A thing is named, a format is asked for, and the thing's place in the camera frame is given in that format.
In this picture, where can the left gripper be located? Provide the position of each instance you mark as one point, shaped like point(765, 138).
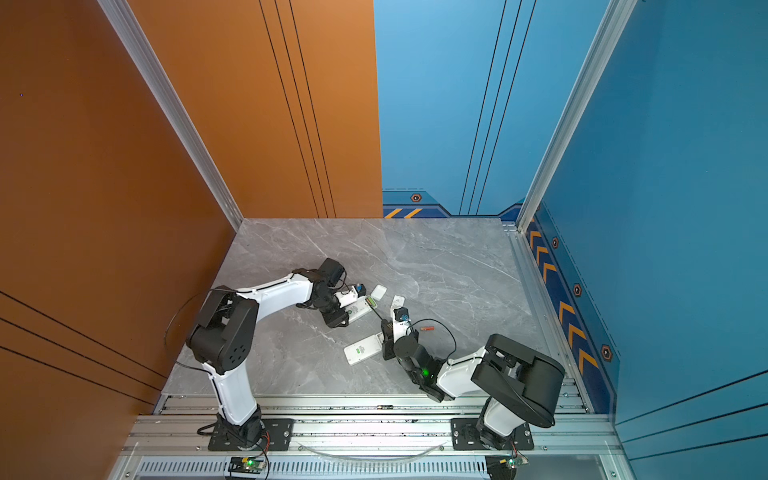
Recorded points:
point(339, 320)

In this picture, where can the green circuit board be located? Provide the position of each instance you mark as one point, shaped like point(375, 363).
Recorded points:
point(504, 467)
point(248, 467)

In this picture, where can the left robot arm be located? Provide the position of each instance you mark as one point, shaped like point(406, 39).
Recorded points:
point(223, 334)

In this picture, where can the white TCL remote control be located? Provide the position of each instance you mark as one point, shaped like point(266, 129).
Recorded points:
point(364, 349)

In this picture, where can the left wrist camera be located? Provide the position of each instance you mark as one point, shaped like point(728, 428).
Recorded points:
point(348, 295)

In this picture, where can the left aluminium corner post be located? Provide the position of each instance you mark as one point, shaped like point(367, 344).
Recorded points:
point(127, 27)

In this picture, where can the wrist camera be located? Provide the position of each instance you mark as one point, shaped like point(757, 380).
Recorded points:
point(401, 324)
point(348, 295)

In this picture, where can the aluminium corner post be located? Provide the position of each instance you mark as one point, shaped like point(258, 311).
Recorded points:
point(127, 27)
point(608, 34)

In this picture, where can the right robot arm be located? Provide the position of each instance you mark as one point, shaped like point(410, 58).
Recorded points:
point(521, 385)

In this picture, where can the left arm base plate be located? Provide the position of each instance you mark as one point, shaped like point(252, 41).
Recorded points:
point(270, 435)

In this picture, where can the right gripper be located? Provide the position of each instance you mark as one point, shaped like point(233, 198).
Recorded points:
point(388, 346)

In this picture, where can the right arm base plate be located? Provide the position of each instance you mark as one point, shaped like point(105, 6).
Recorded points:
point(467, 434)

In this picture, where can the right green circuit board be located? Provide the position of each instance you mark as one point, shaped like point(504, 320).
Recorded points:
point(504, 467)

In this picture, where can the aluminium rail frame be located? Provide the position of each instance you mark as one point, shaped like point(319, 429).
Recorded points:
point(338, 437)

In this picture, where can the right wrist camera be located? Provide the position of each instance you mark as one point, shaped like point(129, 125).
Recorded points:
point(401, 324)

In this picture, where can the left green circuit board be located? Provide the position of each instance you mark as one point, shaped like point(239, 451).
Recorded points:
point(248, 467)

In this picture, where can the right aluminium corner post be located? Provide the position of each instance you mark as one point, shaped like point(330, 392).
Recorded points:
point(608, 34)

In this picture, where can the white battery cover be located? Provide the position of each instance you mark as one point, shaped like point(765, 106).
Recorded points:
point(378, 293)
point(397, 302)

